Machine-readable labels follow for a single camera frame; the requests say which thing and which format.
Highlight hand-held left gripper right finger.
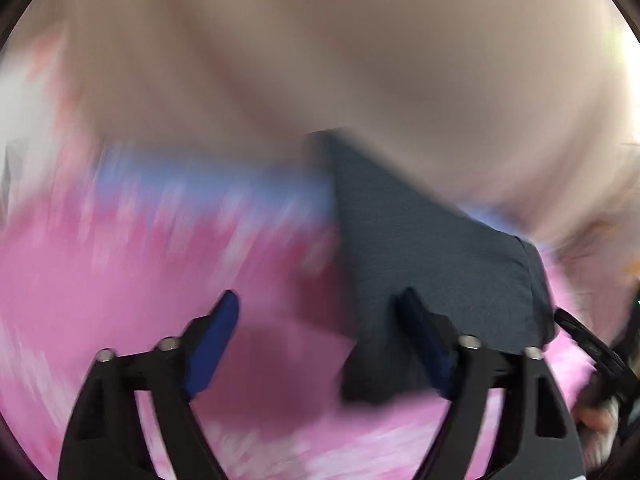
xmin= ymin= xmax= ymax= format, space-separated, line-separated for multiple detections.
xmin=396 ymin=287 xmax=587 ymax=480

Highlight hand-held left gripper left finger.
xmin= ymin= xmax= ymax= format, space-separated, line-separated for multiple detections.
xmin=57 ymin=289 xmax=241 ymax=480

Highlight beige blanket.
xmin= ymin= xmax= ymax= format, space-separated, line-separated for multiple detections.
xmin=30 ymin=0 xmax=640 ymax=261

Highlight dark grey pants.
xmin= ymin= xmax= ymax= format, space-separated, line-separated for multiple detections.
xmin=305 ymin=127 xmax=557 ymax=406

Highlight person's right hand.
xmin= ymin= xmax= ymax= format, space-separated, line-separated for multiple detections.
xmin=574 ymin=402 xmax=618 ymax=433

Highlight pink floral bed sheet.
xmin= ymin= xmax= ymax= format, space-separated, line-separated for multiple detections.
xmin=0 ymin=35 xmax=640 ymax=480

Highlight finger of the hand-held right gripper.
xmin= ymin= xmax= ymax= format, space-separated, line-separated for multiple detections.
xmin=554 ymin=307 xmax=632 ymax=403

